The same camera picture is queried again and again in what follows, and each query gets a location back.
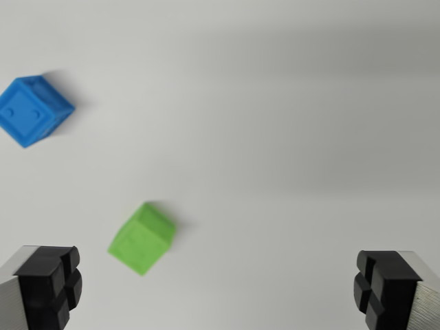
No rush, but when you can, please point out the gripper left finger with black rubber pad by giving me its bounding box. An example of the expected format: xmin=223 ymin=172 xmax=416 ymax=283
xmin=0 ymin=245 xmax=83 ymax=330

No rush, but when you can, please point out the gripper right finger with black rubber pad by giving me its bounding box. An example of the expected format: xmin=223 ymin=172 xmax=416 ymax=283
xmin=353 ymin=250 xmax=440 ymax=330

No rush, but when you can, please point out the green embossed cube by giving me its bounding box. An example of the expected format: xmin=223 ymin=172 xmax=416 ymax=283
xmin=107 ymin=201 xmax=177 ymax=276

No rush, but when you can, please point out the blue cube with two dots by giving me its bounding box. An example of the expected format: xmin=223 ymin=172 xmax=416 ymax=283
xmin=0 ymin=74 xmax=76 ymax=149

